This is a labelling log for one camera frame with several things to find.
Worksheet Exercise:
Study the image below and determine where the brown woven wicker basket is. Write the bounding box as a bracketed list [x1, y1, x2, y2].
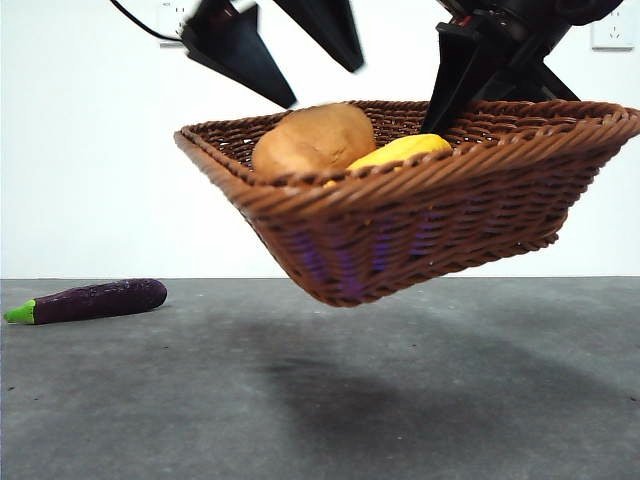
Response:
[173, 98, 640, 308]

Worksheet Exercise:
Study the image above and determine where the black camera cable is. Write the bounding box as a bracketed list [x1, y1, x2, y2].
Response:
[108, 0, 187, 42]

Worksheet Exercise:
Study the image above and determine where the brown potato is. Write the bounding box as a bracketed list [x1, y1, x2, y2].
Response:
[251, 102, 377, 176]

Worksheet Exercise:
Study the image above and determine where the purple eggplant with green stem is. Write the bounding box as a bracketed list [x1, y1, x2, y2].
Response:
[3, 278, 168, 327]

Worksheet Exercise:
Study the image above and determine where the white wall socket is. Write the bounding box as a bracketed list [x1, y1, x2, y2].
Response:
[591, 8, 634, 52]
[158, 0, 189, 50]

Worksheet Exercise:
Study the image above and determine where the yellow corn cob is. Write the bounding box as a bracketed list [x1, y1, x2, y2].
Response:
[323, 133, 454, 189]

